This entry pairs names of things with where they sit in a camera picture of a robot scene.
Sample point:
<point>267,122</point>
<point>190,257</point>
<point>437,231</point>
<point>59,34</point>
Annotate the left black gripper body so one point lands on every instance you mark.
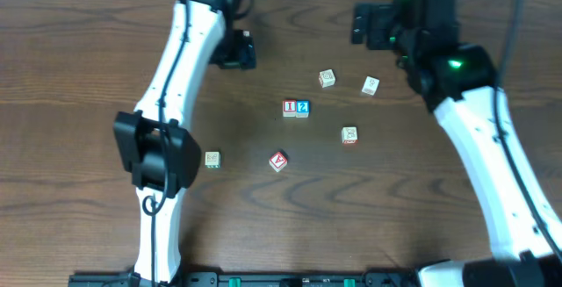
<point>240,53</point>

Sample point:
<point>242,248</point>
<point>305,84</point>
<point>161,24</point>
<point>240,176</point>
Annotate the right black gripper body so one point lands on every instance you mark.
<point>366,27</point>

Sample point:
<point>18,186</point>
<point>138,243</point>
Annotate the cream picture block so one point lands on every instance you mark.
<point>370,86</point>

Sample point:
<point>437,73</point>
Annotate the snail picture block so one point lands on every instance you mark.
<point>327,78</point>

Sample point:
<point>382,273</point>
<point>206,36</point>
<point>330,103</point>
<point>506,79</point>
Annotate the red letter I block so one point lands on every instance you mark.
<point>289,108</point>

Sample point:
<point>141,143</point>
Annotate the blue number 2 block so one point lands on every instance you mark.
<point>302,109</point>

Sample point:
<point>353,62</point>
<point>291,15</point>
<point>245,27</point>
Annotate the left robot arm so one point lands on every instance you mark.
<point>154,141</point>

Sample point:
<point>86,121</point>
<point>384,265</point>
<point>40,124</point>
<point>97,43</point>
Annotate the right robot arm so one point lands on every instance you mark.
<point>461,86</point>

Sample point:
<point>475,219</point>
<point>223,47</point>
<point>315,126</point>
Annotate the green edged picture block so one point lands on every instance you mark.
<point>212,159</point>

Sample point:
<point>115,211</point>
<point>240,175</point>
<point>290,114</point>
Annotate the red edged picture block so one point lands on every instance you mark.
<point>349,135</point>

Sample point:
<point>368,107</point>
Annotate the red letter A block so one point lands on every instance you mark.
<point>278,161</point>

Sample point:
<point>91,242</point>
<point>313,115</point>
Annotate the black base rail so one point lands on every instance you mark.
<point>213,279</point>

